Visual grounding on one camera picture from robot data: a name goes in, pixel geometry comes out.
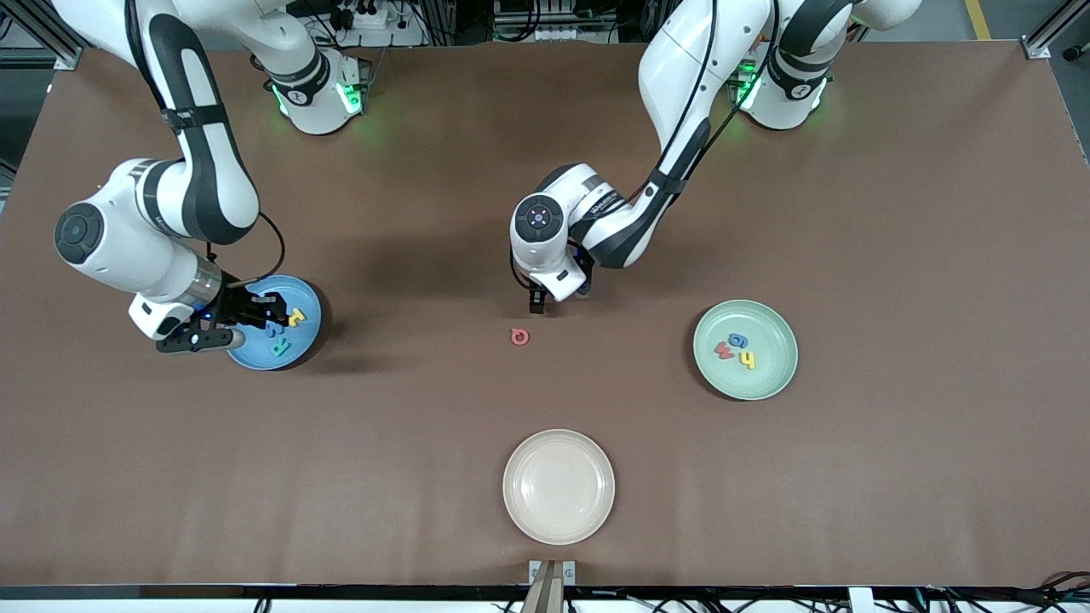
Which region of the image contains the blue plate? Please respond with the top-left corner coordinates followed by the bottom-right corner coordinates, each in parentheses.
top-left (225, 274), bottom-right (324, 372)

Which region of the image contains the cream plate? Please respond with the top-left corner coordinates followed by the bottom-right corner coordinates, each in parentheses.
top-left (502, 428), bottom-right (616, 546)

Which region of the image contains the green plate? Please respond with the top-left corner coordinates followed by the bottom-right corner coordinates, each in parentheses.
top-left (692, 299), bottom-right (800, 402)

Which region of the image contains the brown table cover sheet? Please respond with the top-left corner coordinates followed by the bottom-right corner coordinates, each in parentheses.
top-left (0, 41), bottom-right (1090, 588)

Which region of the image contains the white power strip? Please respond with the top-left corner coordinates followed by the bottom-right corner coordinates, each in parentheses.
top-left (345, 0), bottom-right (393, 31)

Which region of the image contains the metal table edge bracket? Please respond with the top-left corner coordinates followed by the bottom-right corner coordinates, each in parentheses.
top-left (528, 559), bottom-right (577, 613)

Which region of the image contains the black table edge rail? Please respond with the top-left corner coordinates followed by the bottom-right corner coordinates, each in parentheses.
top-left (0, 583), bottom-right (1090, 602)

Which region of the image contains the aluminium frame profile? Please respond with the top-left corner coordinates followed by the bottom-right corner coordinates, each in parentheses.
top-left (0, 0), bottom-right (82, 71)
top-left (1022, 0), bottom-right (1090, 60)

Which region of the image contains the tangle of floor cables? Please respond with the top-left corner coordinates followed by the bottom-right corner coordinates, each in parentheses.
top-left (886, 572), bottom-right (1090, 613)

